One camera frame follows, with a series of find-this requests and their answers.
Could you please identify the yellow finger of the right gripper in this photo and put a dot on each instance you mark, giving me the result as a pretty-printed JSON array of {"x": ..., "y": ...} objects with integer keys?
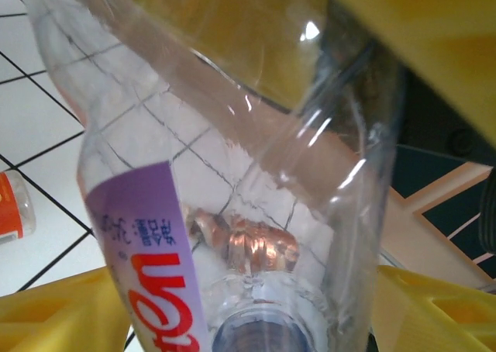
[
  {"x": 232, "y": 18},
  {"x": 445, "y": 26}
]

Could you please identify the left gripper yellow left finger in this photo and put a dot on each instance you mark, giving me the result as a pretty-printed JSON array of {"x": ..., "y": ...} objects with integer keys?
[{"x": 58, "y": 317}]

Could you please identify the orange white label bottle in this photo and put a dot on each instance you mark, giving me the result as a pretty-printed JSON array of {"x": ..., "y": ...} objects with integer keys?
[{"x": 9, "y": 208}]

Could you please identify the purple label clear bottle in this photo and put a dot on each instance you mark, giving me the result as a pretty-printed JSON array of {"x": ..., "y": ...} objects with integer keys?
[{"x": 128, "y": 212}]

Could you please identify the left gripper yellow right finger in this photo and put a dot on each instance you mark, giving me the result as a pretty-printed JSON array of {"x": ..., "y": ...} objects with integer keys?
[{"x": 434, "y": 317}]

